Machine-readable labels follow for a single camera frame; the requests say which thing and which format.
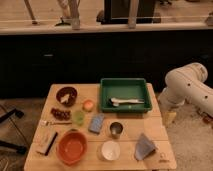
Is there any metal fork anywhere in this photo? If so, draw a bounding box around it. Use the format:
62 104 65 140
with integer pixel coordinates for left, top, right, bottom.
39 120 72 126

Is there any dark red grape bunch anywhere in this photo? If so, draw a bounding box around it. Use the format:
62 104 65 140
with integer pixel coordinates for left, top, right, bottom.
51 108 71 121

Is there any green plastic tray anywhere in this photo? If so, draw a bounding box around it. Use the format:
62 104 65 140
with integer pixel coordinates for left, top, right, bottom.
99 78 152 113

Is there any red plastic bowl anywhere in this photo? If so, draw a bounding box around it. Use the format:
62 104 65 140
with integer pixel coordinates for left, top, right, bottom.
56 130 87 166

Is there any blue sponge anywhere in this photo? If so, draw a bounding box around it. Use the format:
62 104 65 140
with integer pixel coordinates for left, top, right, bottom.
88 114 104 134

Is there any metal cup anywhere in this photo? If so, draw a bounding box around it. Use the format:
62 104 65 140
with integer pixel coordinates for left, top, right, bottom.
110 122 123 139

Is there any white dish brush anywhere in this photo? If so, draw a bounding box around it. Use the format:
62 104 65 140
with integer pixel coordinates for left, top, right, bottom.
109 98 144 107

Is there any white small bowl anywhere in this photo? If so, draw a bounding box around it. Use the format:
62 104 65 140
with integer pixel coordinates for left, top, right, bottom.
101 141 120 161

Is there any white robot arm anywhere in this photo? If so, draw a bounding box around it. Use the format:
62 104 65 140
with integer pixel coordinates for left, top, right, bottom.
158 62 213 128

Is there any green small cup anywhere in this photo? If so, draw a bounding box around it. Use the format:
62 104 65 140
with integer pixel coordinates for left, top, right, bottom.
73 110 85 126

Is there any dark brown bowl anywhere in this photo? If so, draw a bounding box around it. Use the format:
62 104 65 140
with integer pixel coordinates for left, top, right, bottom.
56 87 78 107

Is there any black tripod stand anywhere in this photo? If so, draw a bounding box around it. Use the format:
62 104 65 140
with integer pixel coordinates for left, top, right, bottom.
0 105 29 155

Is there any blue grey folded cloth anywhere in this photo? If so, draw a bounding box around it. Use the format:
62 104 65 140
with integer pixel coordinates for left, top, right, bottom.
134 134 157 161

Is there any orange fruit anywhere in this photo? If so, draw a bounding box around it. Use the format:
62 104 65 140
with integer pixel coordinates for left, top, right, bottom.
83 100 94 112

